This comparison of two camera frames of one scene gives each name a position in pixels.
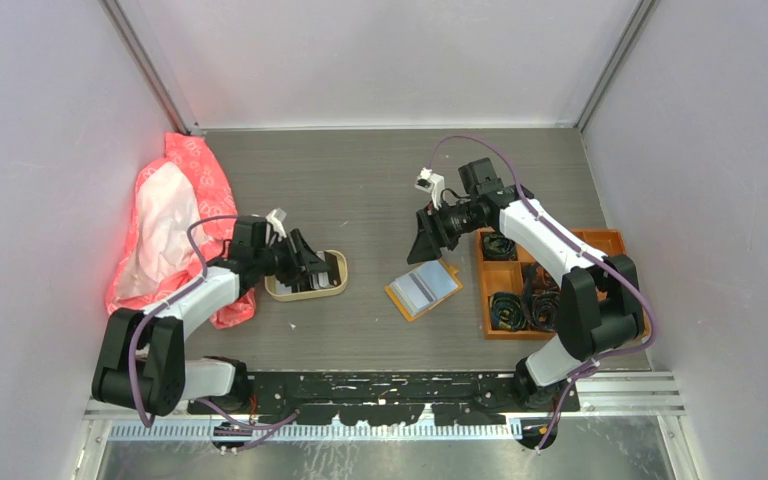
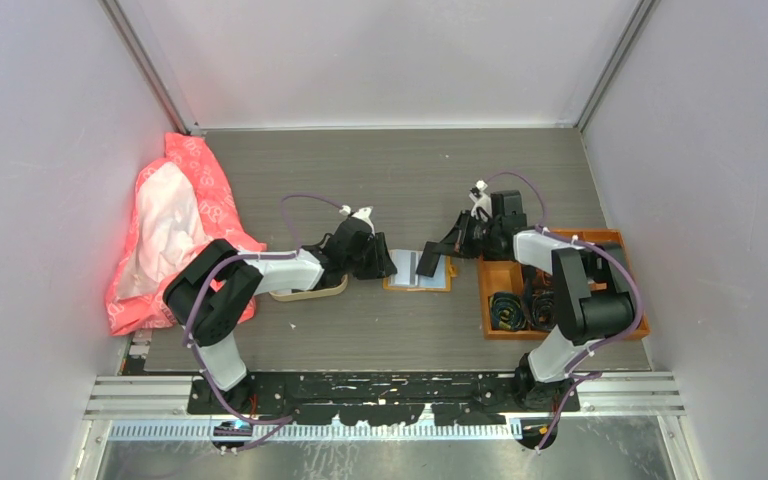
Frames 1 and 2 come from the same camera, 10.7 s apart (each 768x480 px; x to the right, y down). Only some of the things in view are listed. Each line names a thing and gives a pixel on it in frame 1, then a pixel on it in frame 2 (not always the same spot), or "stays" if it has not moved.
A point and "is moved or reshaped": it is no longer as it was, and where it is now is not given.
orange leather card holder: [421, 289] is moved or reshaped
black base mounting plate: [390, 397] stays
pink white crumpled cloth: [181, 221] stays
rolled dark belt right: [542, 299] stays
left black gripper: [301, 263] → [382, 265]
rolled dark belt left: [508, 312] stays
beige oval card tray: [333, 281] stays
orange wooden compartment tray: [515, 301] stays
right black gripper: [432, 235] → [462, 247]
